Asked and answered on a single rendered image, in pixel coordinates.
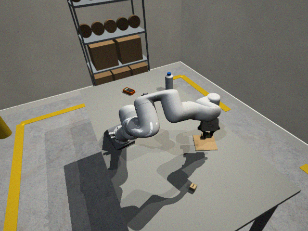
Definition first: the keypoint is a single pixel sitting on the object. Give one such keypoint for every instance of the white bottle with blue cap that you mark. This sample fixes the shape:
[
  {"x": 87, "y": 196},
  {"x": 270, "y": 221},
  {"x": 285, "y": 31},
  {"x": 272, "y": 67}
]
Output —
[{"x": 169, "y": 81}]

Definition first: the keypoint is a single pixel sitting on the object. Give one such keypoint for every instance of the tan flat mat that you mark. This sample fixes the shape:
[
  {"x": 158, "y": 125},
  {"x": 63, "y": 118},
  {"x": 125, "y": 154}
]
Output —
[{"x": 204, "y": 144}]

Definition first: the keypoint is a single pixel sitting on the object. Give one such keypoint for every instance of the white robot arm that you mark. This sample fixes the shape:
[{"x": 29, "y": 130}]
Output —
[{"x": 141, "y": 120}]

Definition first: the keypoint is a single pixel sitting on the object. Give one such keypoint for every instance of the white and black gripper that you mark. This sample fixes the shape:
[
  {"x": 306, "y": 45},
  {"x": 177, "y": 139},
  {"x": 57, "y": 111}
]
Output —
[{"x": 211, "y": 126}]

